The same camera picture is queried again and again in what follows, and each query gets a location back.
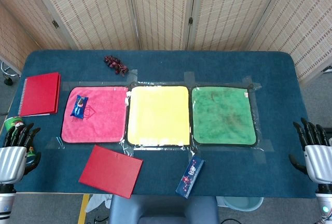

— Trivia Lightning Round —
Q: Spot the blue-grey chair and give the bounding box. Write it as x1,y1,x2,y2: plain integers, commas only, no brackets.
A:
108,194,220,224

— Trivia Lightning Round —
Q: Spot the chrome stool base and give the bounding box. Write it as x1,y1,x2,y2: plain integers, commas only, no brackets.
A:
0,61,21,86

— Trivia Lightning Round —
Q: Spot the clear tape strip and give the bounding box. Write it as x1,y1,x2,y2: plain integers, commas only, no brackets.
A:
242,75,262,90
252,141,274,164
184,71,196,86
46,137,64,150
126,68,139,85

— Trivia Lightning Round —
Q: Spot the pink cloth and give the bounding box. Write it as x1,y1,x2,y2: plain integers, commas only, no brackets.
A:
61,86,130,144

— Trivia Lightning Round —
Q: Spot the blue snack packet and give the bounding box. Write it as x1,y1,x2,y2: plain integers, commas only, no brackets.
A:
70,94,90,119

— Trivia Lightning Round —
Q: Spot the red spiral notebook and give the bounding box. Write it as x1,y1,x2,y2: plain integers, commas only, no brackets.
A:
17,72,62,117

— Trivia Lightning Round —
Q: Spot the light blue bucket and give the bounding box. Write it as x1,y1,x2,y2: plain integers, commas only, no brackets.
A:
223,197,265,212

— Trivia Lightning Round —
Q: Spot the blue felt table cover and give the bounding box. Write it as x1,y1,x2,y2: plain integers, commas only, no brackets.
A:
0,50,325,199

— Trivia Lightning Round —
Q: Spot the yellow cloth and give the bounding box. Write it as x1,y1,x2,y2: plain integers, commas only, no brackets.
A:
126,85,192,147

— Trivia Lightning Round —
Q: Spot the dark blue long box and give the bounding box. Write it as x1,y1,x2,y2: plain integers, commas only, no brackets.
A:
175,155,205,199

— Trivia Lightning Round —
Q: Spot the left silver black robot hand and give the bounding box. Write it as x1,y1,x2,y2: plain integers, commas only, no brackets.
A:
0,122,42,185

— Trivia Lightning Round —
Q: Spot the green cloth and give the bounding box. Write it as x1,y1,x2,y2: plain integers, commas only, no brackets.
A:
191,86,258,147

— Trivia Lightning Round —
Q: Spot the white crumpled cloth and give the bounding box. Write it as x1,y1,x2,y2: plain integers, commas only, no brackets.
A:
85,194,114,213

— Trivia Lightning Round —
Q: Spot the woven folding screen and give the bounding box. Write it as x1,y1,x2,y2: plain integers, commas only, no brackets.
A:
0,0,332,85

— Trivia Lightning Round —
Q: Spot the green Pringles can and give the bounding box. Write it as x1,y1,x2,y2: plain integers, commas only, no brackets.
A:
4,116,36,159

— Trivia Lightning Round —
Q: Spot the dark red grape bunch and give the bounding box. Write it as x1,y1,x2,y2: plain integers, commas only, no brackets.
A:
104,55,130,76

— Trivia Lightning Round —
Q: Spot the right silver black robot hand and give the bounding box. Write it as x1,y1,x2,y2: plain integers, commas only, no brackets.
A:
288,117,332,185

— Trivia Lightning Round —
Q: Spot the red flat folder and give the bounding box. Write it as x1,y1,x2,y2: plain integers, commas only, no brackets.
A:
78,145,144,199

